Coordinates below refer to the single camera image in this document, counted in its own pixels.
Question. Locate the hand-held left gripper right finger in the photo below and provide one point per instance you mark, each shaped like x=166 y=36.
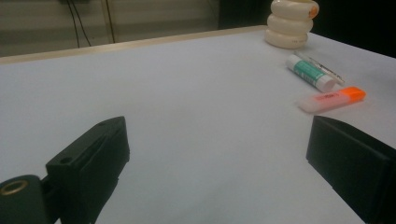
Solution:
x=355 y=165

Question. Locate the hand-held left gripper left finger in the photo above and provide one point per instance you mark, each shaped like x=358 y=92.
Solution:
x=93 y=161

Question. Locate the orange highlighter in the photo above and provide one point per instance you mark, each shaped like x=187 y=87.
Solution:
x=330 y=99

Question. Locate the clear plastic pen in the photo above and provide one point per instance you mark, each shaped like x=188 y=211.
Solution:
x=323 y=69

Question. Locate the white green glue stick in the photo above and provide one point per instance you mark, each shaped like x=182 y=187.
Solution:
x=306 y=71

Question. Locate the cream ribbed pen holder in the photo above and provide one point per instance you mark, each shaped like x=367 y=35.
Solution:
x=289 y=28

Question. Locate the white table sheet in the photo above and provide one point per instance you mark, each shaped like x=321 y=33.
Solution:
x=186 y=93

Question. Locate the black curtain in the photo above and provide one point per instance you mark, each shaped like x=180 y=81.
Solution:
x=351 y=21

